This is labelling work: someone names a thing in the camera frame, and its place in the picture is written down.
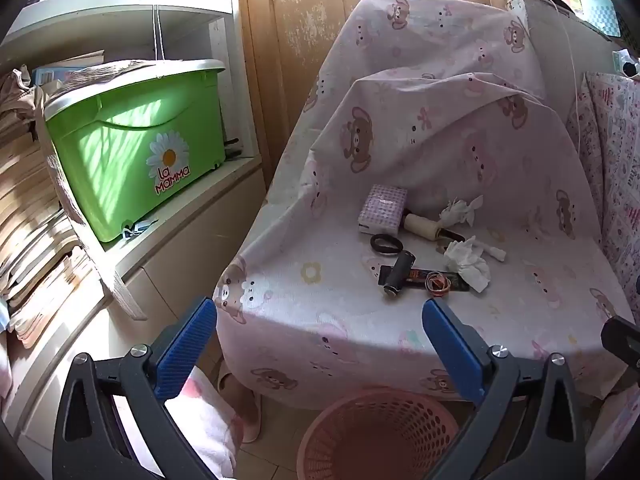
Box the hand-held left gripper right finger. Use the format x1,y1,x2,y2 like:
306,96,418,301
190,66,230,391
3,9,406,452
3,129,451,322
421,298,593,480

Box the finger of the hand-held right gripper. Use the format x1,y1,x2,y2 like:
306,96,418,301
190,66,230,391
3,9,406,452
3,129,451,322
601,316,640,367

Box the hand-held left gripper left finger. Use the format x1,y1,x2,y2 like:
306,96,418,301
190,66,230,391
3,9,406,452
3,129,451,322
52,296,236,480

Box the black snack wrapper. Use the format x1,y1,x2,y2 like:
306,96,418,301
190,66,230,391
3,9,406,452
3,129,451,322
378,265,471,292

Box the cream thread spool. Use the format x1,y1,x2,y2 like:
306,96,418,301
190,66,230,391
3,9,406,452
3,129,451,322
398,206,467,242
403,212,449,242

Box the pink plastic mesh basket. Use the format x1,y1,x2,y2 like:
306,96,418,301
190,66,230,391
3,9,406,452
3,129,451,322
297,385,461,480

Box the black hair tie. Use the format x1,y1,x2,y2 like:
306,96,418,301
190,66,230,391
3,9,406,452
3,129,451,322
370,233,405,255

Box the white tissue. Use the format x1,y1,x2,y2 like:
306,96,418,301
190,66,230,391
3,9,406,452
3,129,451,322
439,195,485,227
444,239,507,293

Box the pink checked tissue pack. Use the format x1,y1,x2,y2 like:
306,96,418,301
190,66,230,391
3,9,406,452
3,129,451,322
357,184,408,237

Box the orange rubber bands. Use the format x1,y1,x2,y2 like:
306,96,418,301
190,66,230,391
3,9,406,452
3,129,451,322
424,270,453,292

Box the white shelf cabinet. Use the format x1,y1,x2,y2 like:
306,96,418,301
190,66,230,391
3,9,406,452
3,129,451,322
0,0,271,461

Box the pink fluffy pajama leg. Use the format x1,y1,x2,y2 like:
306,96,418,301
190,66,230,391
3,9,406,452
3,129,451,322
112,367,246,480

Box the black cylinder grip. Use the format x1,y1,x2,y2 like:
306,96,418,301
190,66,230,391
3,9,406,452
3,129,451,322
382,251,417,297

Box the pink slipper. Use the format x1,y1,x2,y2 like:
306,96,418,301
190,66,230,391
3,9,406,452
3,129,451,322
220,372,263,443

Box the pink patterned cloth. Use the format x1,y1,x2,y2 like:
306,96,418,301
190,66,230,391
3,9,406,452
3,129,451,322
565,70,640,311

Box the green plastic storage box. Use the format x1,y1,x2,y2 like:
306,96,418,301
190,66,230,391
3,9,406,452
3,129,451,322
44,59,227,244

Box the stack of papers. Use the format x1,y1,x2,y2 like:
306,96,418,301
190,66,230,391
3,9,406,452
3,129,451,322
30,50,146,97
0,65,96,351

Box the pink bear print sheet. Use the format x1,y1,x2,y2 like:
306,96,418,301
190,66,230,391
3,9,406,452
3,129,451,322
214,0,636,411

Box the blue checked cloth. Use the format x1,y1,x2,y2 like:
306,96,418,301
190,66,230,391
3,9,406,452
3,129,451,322
582,0,625,40

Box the wooden door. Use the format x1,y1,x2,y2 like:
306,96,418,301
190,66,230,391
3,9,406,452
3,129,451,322
237,0,506,176

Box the white cable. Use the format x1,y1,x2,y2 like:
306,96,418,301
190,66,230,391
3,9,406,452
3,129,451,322
544,0,583,131

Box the white hanging cord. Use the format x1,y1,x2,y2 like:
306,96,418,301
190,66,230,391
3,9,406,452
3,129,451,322
152,4,167,63

